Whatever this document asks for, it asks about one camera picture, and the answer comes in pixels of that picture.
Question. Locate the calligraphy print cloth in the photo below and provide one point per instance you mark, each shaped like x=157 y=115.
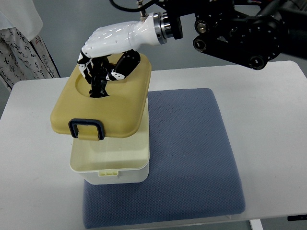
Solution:
x=21 y=59

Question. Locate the white garment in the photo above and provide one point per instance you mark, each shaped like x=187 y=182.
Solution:
x=20 y=14

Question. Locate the white storage box body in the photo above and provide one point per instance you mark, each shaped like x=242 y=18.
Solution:
x=114 y=160

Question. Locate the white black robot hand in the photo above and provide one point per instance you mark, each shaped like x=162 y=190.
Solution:
x=110 y=53

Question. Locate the white table leg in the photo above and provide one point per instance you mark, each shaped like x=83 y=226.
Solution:
x=256 y=224

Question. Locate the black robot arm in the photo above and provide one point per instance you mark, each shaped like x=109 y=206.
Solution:
x=245 y=32

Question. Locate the black table bracket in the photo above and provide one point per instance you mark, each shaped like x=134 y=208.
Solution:
x=297 y=217

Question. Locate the blue grey cushion mat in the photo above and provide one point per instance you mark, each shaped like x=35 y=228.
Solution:
x=192 y=169

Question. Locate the yellow storage box lid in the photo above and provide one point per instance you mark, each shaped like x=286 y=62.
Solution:
x=118 y=115

